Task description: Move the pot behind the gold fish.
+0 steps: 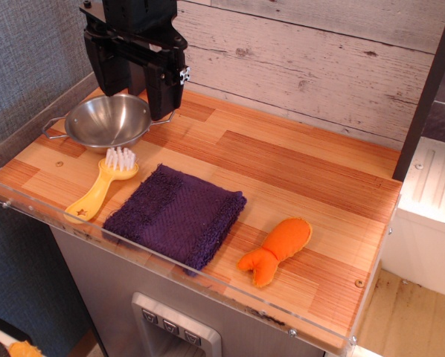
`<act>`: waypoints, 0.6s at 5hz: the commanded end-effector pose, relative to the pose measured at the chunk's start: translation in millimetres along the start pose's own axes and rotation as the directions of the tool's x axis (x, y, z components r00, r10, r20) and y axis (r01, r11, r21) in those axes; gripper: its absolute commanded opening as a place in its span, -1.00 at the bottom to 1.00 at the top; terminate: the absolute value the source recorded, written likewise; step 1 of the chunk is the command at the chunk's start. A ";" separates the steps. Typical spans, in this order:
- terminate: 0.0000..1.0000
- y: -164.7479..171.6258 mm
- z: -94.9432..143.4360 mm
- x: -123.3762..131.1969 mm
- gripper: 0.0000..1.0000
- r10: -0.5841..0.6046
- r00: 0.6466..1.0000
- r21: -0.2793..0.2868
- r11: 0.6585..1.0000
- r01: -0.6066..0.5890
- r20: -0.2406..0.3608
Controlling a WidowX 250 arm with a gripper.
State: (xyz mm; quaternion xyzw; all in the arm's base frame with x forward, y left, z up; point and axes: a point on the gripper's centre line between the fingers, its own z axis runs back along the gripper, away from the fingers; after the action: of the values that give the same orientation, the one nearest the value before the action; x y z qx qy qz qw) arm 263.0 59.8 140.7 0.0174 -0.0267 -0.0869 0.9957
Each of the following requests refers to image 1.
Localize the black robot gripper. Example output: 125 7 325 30
80 1 188 120

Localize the stainless steel pot with handles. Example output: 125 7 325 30
42 94 173 153

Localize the orange plush gold fish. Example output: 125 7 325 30
237 217 313 288

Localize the yellow brush with white bristles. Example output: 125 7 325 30
64 147 139 224

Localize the purple folded towel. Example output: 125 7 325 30
103 164 247 276

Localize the clear acrylic front guard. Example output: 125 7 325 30
0 176 358 353

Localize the silver toy fridge cabinet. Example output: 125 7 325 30
52 228 324 356

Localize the grey water dispenser panel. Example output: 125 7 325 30
132 292 223 356

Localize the orange plush toy at corner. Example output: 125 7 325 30
8 341 43 357

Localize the white toy sink counter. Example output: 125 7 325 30
381 138 445 295

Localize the dark right vertical post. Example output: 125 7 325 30
392 27 445 181

